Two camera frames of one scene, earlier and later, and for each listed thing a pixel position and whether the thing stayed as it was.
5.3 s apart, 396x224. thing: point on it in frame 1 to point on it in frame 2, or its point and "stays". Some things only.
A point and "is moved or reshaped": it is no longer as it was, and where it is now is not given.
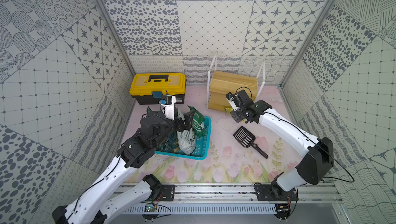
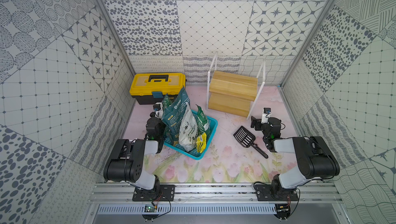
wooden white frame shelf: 219,84 stays
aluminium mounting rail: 242,193 stays
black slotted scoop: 245,138 stays
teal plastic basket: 202,148 is moved or reshaped
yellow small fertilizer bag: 229,110 to 201,142
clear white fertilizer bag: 186,140 is moved or reshaped
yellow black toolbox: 149,88 stays
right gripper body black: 238,115 to 265,133
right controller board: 283,211 stays
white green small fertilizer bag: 197,122 is moved or reshaped
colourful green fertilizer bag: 149,111 is moved or reshaped
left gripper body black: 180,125 to 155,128
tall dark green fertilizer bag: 171,144 to 171,114
